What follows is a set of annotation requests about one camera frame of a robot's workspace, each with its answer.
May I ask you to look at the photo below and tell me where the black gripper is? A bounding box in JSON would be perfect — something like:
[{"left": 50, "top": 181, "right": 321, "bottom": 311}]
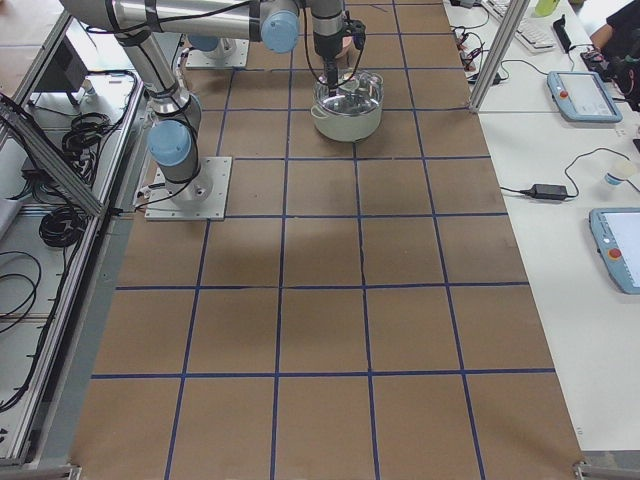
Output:
[{"left": 312, "top": 0, "right": 345, "bottom": 96}]

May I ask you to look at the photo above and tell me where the glass pot lid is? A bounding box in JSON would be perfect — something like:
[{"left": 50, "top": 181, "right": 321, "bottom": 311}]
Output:
[{"left": 313, "top": 70, "right": 384, "bottom": 117}]

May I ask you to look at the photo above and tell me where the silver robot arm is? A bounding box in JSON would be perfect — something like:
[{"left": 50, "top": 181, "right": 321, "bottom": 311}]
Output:
[
  {"left": 62, "top": 1, "right": 353, "bottom": 184},
  {"left": 188, "top": 34, "right": 237, "bottom": 59}
]

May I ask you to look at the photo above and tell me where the pale green cooking pot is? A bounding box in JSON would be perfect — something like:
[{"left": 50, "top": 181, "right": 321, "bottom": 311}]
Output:
[{"left": 310, "top": 102, "right": 383, "bottom": 142}]

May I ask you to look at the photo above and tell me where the white keyboard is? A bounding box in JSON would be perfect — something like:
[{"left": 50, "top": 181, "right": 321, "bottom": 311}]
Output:
[{"left": 481, "top": 0, "right": 556, "bottom": 54}]

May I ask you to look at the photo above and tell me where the green bottle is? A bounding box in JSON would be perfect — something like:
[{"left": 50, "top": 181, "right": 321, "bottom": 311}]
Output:
[{"left": 534, "top": 0, "right": 559, "bottom": 17}]

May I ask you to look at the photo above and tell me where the black power adapter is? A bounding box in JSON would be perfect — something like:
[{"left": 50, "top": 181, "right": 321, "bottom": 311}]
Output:
[{"left": 528, "top": 184, "right": 570, "bottom": 201}]

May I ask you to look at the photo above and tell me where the blue teach pendant far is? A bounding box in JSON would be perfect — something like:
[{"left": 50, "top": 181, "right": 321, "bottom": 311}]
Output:
[{"left": 546, "top": 71, "right": 622, "bottom": 123}]

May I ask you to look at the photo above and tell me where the blue teach pendant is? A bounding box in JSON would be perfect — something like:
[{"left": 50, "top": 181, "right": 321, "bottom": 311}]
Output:
[
  {"left": 546, "top": 71, "right": 622, "bottom": 123},
  {"left": 588, "top": 207, "right": 639, "bottom": 295}
]

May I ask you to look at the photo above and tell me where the white paper cup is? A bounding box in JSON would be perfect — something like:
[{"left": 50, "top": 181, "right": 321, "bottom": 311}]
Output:
[{"left": 604, "top": 160, "right": 637, "bottom": 186}]

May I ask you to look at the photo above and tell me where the blue teach pendant near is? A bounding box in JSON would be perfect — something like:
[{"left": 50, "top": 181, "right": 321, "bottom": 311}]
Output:
[{"left": 588, "top": 207, "right": 639, "bottom": 295}]

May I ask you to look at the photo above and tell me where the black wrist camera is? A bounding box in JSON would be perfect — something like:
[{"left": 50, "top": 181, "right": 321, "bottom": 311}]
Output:
[{"left": 349, "top": 19, "right": 366, "bottom": 51}]

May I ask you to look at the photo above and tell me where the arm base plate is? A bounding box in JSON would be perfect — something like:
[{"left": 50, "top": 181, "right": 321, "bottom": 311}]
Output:
[
  {"left": 144, "top": 157, "right": 233, "bottom": 221},
  {"left": 185, "top": 39, "right": 249, "bottom": 70}
]

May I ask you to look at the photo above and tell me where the aluminium frame post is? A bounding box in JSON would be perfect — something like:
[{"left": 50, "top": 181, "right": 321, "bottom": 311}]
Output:
[{"left": 469, "top": 0, "right": 529, "bottom": 113}]

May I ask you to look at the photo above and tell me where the black coiled cable upper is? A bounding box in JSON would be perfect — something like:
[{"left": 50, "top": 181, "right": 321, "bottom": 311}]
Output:
[{"left": 61, "top": 112, "right": 111, "bottom": 161}]

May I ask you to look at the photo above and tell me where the black coiled cable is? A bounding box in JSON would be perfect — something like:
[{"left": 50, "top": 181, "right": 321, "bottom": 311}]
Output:
[
  {"left": 38, "top": 205, "right": 82, "bottom": 249},
  {"left": 61, "top": 112, "right": 111, "bottom": 161}
]

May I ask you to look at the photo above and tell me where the black coiled cable lower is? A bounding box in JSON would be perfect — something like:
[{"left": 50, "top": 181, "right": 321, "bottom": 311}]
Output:
[{"left": 38, "top": 205, "right": 82, "bottom": 249}]

